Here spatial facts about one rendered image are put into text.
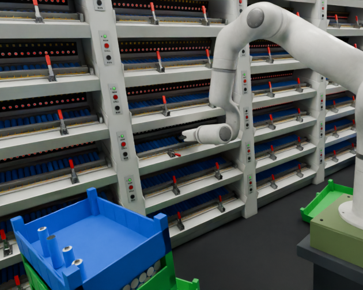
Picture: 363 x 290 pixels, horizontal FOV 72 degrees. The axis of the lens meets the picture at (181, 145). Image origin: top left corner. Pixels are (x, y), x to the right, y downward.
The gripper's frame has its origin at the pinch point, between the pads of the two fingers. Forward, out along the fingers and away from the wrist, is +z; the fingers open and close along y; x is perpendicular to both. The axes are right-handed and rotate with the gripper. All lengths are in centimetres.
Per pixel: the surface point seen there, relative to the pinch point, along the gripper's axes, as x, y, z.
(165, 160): 8.8, 15.8, -5.7
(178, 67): -32.6, 0.8, -6.6
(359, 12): -64, -171, -6
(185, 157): 10.1, 5.0, -4.9
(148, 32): -46, 15, -12
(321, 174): 50, -107, 0
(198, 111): -10.5, -5.0, -8.1
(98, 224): 13, 55, -43
